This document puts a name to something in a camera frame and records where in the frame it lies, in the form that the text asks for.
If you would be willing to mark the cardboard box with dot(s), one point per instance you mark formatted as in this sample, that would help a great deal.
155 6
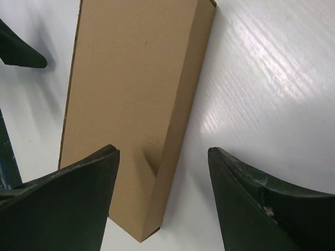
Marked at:
134 74

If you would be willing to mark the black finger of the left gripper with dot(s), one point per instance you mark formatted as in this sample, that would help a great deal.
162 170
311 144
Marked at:
16 52

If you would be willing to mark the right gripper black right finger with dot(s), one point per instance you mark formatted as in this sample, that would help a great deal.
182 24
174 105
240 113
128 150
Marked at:
258 211

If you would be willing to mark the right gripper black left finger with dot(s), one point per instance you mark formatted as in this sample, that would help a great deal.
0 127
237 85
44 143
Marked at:
64 210

